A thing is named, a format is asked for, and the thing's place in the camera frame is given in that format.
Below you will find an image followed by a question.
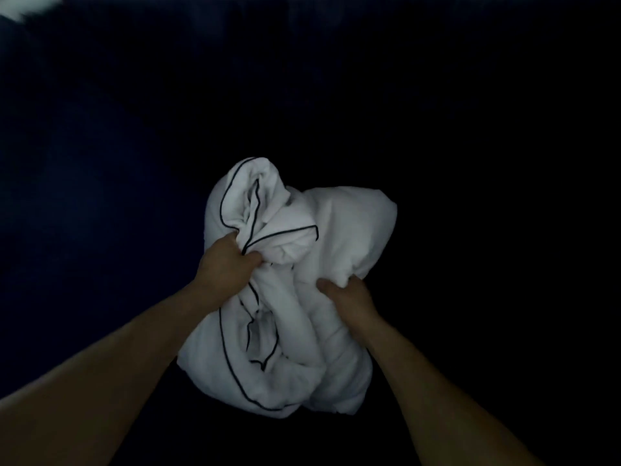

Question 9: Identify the person's left hand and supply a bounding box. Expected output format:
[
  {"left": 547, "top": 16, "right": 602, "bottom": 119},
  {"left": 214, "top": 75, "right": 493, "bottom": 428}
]
[{"left": 193, "top": 231, "right": 265, "bottom": 314}]

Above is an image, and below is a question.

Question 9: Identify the person's right hand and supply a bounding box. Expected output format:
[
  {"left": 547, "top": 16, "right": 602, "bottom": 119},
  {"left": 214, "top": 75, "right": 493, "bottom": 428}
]
[{"left": 316, "top": 275, "right": 384, "bottom": 335}]

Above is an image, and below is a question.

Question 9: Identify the white pillowcase black piping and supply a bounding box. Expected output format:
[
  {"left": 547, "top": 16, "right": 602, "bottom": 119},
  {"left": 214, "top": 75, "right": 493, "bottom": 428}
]
[{"left": 176, "top": 156, "right": 398, "bottom": 419}]

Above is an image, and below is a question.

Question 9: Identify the person's left forearm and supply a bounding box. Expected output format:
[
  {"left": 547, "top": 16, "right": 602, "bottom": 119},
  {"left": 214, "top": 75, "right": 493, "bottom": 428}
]
[{"left": 0, "top": 281, "right": 214, "bottom": 466}]

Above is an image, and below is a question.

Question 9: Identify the person's right forearm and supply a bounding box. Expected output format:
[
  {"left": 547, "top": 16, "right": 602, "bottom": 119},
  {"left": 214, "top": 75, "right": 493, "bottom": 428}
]
[{"left": 361, "top": 315, "right": 544, "bottom": 466}]

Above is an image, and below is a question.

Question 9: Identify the navy laundry hamper white frame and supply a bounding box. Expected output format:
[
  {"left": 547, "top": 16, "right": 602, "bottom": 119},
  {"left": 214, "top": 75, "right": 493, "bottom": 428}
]
[{"left": 0, "top": 0, "right": 621, "bottom": 466}]

